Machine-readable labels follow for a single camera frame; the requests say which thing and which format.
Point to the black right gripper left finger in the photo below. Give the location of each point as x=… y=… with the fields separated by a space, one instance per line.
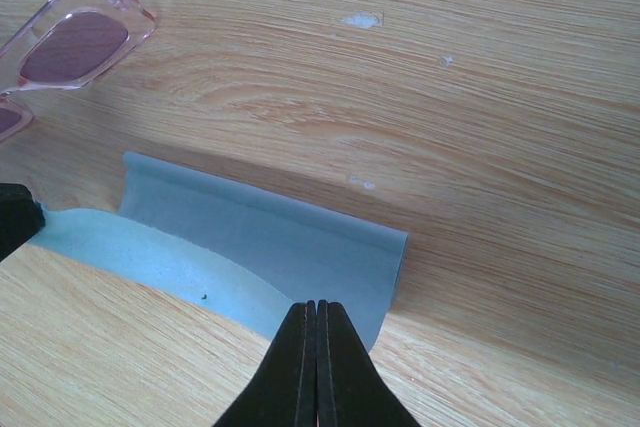
x=283 y=390

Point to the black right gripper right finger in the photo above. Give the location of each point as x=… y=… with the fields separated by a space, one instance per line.
x=350 y=391

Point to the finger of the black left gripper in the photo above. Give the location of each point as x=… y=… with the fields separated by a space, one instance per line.
x=21 y=217

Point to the light blue cleaning cloth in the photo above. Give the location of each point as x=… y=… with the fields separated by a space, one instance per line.
x=242 y=252

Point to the pink transparent sunglasses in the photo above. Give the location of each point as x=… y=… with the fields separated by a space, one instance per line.
x=66 y=45

